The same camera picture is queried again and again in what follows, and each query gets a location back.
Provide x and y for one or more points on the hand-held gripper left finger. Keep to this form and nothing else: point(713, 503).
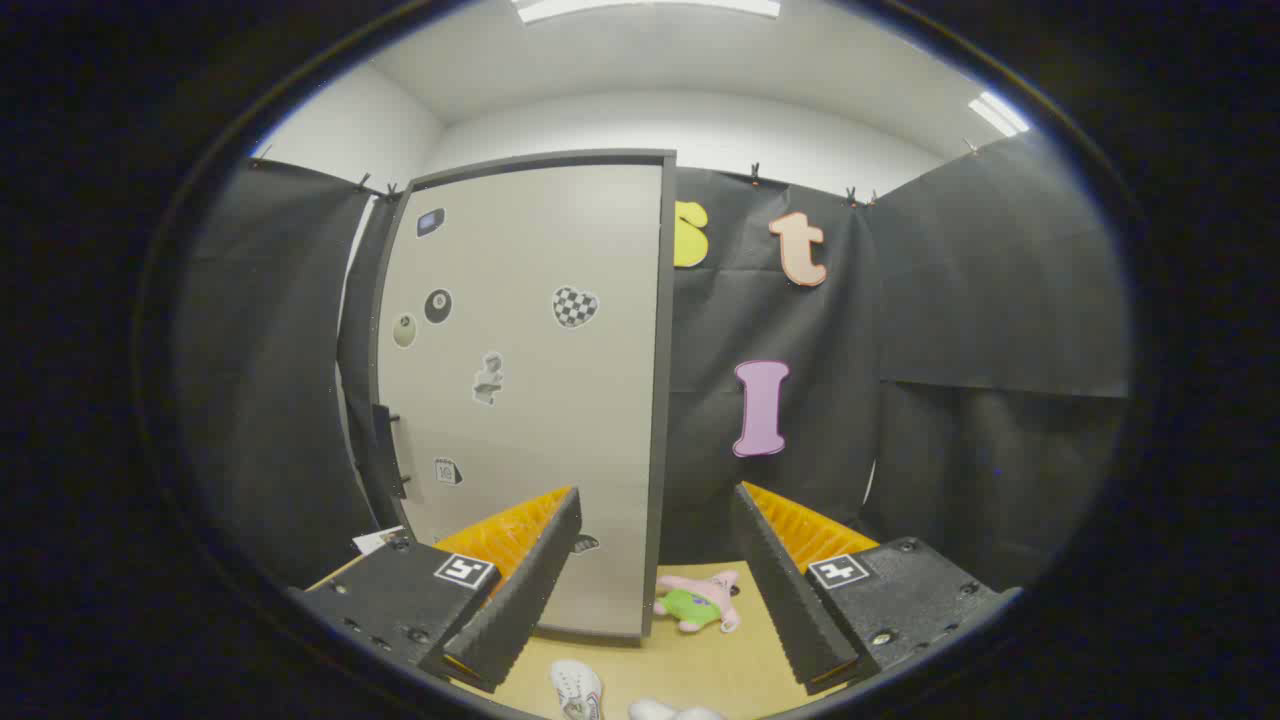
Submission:
point(530, 600)

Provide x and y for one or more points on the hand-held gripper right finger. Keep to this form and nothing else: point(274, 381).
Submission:
point(785, 600)

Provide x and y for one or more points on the white canvas shoe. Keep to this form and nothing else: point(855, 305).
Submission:
point(577, 688)

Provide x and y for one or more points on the beige shoe cabinet door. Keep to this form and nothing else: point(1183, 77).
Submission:
point(540, 420)

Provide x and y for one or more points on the grey shoe cabinet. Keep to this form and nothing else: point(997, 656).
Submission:
point(668, 400)

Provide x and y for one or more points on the pink star plush toy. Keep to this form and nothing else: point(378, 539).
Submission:
point(700, 605)

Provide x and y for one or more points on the white booklet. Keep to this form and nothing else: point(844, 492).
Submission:
point(378, 540)

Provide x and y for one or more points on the white rounded object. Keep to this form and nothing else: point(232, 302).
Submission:
point(660, 712)

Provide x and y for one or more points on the black backdrop cloth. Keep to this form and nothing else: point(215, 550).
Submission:
point(980, 300)

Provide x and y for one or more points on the small ceiling light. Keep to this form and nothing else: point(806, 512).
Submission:
point(998, 113)

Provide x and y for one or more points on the long ceiling light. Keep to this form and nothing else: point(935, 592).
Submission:
point(640, 8)

